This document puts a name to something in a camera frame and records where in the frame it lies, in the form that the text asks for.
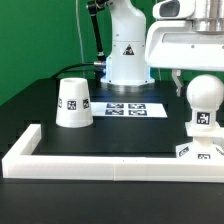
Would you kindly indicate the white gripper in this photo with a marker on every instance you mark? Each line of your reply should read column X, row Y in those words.
column 173, row 44

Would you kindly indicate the white lamp bulb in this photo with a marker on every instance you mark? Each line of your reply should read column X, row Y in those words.
column 205, row 94

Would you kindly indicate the white lamp base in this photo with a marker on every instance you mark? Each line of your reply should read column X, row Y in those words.
column 205, row 143

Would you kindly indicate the white lamp shade cone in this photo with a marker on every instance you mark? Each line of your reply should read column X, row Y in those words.
column 74, row 107

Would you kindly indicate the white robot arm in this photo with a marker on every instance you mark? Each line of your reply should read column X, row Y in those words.
column 126, row 67

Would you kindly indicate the paper sheet with markers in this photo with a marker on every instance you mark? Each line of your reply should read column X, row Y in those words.
column 145, row 110

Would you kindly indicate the white U-shaped fence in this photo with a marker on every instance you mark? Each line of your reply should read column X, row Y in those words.
column 21, row 162

